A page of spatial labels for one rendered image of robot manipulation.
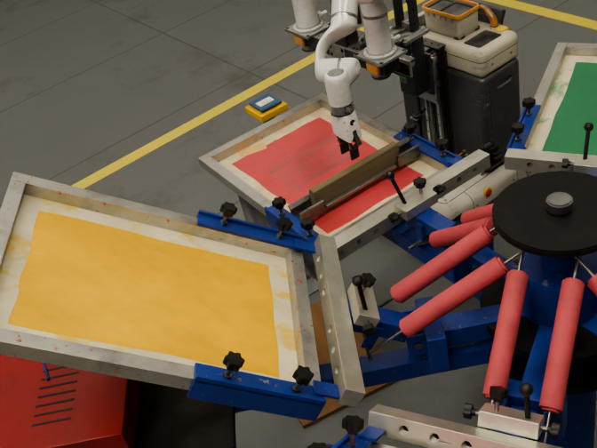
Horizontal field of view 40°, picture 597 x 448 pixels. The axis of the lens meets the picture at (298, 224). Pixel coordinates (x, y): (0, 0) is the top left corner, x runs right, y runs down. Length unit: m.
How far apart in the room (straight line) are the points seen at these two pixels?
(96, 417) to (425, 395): 1.62
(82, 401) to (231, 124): 3.36
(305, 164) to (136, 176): 2.23
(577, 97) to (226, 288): 1.60
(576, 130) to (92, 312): 1.78
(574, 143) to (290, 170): 0.97
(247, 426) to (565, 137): 1.64
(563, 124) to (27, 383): 1.92
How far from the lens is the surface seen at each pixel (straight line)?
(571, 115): 3.07
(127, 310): 1.95
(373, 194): 2.76
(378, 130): 3.02
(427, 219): 2.48
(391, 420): 1.82
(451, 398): 3.34
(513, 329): 1.94
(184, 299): 2.03
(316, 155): 3.01
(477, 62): 3.63
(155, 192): 4.85
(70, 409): 2.16
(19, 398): 2.26
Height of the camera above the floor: 2.58
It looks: 37 degrees down
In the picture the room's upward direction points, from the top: 14 degrees counter-clockwise
